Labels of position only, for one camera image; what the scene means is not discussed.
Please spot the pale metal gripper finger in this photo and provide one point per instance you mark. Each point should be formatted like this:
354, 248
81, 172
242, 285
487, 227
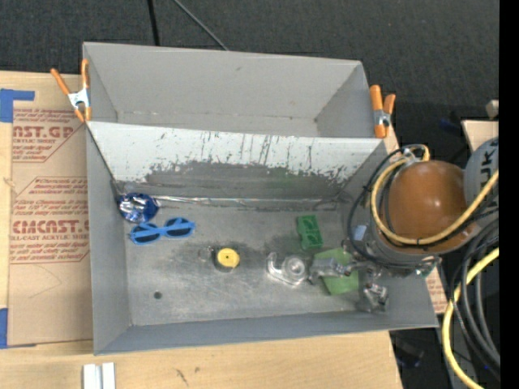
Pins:
375, 294
329, 267

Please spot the light green flat block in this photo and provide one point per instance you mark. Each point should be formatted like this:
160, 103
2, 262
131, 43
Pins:
342, 284

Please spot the small green box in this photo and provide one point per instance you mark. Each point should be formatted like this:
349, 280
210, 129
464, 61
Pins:
310, 231

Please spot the yellow round disc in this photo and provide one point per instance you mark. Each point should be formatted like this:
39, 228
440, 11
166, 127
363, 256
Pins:
227, 257

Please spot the grey metal bin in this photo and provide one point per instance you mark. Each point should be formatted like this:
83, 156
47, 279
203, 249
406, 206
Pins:
227, 290

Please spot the blue sunglasses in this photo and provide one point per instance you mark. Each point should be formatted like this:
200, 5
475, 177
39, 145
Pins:
162, 232

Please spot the blue shiny foil packet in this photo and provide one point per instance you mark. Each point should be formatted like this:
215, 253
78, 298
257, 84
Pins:
138, 208

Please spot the brown cardboard board red print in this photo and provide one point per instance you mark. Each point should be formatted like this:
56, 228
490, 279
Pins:
48, 290

